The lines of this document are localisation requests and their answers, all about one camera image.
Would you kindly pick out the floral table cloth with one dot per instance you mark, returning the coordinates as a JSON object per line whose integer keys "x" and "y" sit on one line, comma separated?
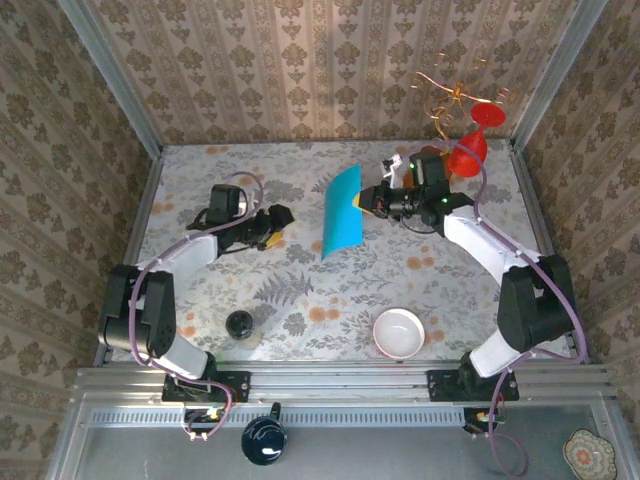
{"x": 350, "y": 300}

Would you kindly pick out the white bowl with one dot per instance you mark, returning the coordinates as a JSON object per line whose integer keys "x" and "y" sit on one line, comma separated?
{"x": 398, "y": 334}

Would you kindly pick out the small black jar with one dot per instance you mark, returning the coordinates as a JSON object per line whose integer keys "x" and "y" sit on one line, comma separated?
{"x": 239, "y": 324}

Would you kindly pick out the dark blue mug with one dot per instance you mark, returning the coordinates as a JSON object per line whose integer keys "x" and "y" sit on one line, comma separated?
{"x": 264, "y": 442}

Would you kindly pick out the aluminium side rail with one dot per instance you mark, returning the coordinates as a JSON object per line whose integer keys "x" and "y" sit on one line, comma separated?
{"x": 536, "y": 210}
{"x": 142, "y": 210}

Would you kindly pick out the red wine glass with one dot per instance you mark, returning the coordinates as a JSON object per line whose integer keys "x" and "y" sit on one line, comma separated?
{"x": 467, "y": 157}

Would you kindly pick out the blue paper sheet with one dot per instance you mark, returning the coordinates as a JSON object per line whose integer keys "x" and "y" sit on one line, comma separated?
{"x": 342, "y": 220}

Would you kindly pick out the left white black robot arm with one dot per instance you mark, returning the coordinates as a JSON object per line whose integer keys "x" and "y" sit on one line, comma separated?
{"x": 200, "y": 247}

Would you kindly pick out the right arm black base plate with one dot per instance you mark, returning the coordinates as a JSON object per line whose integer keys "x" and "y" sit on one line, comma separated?
{"x": 445, "y": 387}

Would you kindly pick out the aluminium frame post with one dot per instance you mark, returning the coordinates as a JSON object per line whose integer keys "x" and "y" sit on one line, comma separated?
{"x": 110, "y": 75}
{"x": 555, "y": 70}

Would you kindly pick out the aluminium mounting rail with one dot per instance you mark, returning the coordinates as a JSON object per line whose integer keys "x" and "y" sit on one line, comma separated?
{"x": 340, "y": 380}

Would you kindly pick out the small electronics board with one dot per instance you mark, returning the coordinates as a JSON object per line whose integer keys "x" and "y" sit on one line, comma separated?
{"x": 202, "y": 415}
{"x": 482, "y": 417}

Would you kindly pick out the patterned scalloped coaster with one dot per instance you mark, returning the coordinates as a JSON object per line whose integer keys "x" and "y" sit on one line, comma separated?
{"x": 589, "y": 455}

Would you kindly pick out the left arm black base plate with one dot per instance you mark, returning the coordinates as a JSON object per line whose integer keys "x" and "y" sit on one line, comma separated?
{"x": 235, "y": 385}

